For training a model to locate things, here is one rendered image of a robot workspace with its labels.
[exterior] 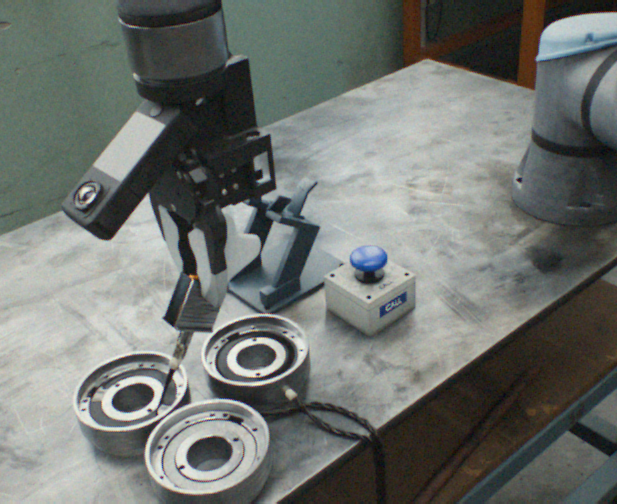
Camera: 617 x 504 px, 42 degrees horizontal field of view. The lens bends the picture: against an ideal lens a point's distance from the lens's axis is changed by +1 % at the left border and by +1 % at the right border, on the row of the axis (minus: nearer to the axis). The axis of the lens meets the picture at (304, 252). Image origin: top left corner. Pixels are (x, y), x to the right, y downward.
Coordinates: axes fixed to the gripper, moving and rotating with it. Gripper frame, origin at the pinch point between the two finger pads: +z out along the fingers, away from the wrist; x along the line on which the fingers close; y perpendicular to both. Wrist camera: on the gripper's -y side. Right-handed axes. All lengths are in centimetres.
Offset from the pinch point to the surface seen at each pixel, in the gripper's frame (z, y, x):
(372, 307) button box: 9.4, 17.1, -4.0
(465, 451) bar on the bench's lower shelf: 36.7, 28.4, -7.6
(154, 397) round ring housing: 10.0, -5.8, 1.8
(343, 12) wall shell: 47, 162, 159
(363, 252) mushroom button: 5.7, 19.7, -0.2
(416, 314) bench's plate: 13.2, 22.7, -4.8
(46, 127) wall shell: 50, 48, 160
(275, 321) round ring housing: 9.5, 8.8, 1.7
